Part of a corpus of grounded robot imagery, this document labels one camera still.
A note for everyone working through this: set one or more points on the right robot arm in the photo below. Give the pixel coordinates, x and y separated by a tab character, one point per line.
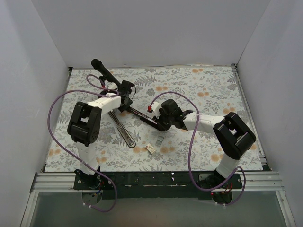
234	136

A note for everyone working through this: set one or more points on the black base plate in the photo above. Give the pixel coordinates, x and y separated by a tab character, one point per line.
156	184

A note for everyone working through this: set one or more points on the staple strips pack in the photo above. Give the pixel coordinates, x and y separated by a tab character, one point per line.
159	140

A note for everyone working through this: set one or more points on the staple box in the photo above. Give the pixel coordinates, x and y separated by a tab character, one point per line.
150	148

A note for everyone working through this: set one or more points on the aluminium frame rail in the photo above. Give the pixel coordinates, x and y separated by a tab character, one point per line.
64	182

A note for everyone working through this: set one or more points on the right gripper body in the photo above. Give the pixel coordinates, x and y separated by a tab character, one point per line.
161	122

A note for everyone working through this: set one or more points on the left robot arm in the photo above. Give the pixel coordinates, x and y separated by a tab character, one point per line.
84	127

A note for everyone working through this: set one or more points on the black microphone orange tip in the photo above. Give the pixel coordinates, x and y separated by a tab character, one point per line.
98	66

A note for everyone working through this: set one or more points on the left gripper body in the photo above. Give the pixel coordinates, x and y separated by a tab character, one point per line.
126	88

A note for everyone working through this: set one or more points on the black microphone stand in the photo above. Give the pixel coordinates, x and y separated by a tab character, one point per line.
111	87

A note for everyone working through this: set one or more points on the floral patterned table mat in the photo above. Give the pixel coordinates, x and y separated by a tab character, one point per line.
211	90

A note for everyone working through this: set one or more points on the grey black stapler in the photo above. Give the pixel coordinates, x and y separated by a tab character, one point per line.
123	131

